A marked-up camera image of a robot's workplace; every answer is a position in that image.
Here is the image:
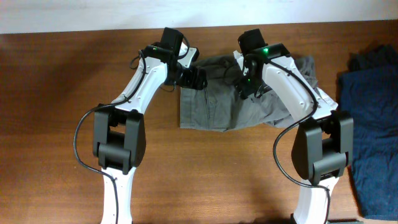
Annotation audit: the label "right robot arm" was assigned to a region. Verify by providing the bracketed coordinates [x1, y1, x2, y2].
[234, 29, 354, 224]

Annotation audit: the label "grey shorts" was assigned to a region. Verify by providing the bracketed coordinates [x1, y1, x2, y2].
[179, 54, 339, 133]

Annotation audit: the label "dark blue folded garment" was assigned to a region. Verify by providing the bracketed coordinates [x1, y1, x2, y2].
[338, 45, 397, 221]

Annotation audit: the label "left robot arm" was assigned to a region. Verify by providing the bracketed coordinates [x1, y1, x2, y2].
[93, 27, 207, 223]

